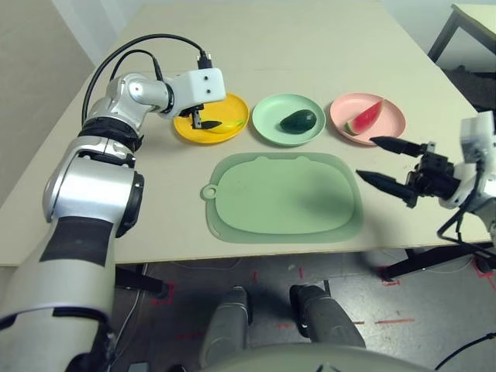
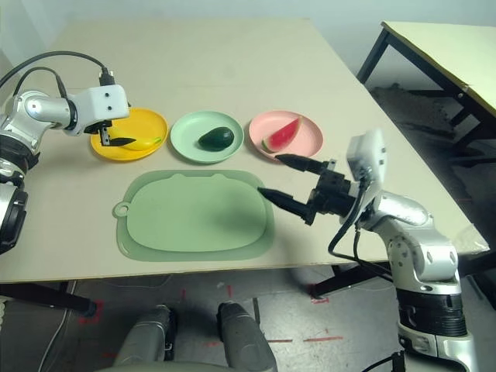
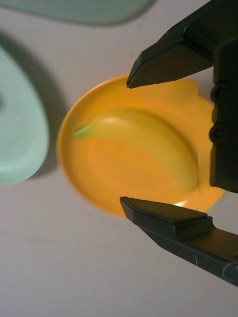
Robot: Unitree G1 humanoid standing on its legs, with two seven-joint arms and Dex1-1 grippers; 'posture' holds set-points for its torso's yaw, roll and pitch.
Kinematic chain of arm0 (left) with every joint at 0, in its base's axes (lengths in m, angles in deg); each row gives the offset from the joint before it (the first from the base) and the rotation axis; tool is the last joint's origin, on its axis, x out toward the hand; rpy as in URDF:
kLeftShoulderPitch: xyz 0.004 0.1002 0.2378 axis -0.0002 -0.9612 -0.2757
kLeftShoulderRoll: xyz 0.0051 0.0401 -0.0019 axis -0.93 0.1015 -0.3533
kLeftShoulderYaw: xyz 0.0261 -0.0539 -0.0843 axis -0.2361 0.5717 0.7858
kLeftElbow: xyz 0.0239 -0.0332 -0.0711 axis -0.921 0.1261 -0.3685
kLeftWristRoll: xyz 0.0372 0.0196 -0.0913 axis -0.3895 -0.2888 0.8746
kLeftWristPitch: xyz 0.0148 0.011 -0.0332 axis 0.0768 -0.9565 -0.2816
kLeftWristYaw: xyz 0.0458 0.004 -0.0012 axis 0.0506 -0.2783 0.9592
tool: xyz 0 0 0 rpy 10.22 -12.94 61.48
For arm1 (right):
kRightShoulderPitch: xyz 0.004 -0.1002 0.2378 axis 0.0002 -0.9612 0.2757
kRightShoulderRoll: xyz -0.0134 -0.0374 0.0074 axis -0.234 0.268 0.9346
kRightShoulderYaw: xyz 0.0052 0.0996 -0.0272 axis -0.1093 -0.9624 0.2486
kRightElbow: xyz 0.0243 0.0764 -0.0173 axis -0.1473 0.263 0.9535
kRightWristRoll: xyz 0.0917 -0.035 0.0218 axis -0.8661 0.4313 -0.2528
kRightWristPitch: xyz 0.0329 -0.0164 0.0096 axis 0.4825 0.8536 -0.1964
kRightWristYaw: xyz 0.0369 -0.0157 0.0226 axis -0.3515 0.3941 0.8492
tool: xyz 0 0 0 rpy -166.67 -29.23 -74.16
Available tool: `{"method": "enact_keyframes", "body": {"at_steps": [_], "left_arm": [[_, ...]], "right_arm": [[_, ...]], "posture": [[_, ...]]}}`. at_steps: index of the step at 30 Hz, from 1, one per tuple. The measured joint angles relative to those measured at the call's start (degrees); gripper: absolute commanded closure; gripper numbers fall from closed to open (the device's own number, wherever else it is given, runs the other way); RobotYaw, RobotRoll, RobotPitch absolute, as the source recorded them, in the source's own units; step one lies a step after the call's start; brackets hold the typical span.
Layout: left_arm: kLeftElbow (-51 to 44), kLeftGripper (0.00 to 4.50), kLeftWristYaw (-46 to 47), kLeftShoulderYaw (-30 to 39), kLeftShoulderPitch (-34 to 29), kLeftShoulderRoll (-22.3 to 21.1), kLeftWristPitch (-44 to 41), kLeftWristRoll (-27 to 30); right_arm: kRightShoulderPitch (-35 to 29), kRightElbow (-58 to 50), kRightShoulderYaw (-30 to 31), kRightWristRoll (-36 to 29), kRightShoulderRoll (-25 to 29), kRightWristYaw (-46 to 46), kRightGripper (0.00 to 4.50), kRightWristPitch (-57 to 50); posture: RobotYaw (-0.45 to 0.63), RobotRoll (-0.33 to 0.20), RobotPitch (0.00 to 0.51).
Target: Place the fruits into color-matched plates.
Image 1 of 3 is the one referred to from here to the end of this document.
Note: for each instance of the mint green plastic plate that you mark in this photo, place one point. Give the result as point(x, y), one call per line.
point(271, 116)

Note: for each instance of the yellow toy banana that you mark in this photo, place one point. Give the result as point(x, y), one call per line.
point(232, 126)

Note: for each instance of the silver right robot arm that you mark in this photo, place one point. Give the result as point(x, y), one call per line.
point(484, 193)

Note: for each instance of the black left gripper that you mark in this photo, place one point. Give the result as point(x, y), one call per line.
point(191, 110)

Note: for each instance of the pink plastic plate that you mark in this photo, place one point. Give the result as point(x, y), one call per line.
point(348, 110)

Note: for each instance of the black table foot bar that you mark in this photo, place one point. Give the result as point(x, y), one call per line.
point(139, 281)
point(434, 261)

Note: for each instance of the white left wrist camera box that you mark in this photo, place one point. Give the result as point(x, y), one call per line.
point(201, 85)

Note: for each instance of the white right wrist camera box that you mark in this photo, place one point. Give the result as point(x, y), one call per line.
point(478, 135)

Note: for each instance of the grey robot left leg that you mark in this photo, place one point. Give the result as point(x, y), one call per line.
point(228, 325)

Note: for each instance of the red watermelon slice toy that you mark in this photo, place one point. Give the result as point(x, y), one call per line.
point(364, 118)

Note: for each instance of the grey robot leg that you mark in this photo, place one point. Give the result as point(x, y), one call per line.
point(228, 325)
point(325, 317)

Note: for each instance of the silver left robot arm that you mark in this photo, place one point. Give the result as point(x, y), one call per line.
point(89, 186)

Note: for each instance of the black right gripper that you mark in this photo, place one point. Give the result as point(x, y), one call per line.
point(432, 174)

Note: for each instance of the dark green toy avocado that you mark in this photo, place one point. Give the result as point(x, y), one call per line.
point(296, 122)

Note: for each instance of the yellow plastic plate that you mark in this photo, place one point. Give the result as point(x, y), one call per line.
point(236, 106)

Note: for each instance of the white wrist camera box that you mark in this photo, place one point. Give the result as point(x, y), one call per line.
point(201, 85)
point(478, 135)

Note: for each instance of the beige side table black frame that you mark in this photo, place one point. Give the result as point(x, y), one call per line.
point(476, 13)

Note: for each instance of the grey robot torso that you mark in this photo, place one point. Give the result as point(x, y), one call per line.
point(310, 358)

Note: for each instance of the grey robot right leg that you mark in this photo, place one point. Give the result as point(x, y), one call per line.
point(325, 317)

